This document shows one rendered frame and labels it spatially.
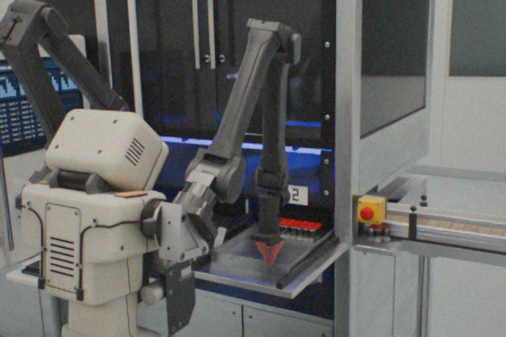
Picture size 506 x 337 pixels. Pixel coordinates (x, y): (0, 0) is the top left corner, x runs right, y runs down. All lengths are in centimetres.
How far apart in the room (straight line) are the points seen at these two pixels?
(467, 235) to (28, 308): 203
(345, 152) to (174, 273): 74
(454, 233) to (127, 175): 108
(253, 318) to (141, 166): 108
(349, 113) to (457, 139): 471
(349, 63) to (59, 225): 97
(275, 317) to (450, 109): 461
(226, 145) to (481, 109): 528
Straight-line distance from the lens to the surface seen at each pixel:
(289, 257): 177
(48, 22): 131
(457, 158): 650
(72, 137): 127
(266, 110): 146
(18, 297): 306
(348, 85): 178
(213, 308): 226
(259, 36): 132
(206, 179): 119
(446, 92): 642
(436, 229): 191
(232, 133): 124
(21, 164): 209
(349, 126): 180
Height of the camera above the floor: 154
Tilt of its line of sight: 13 degrees down
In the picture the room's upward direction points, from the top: 2 degrees counter-clockwise
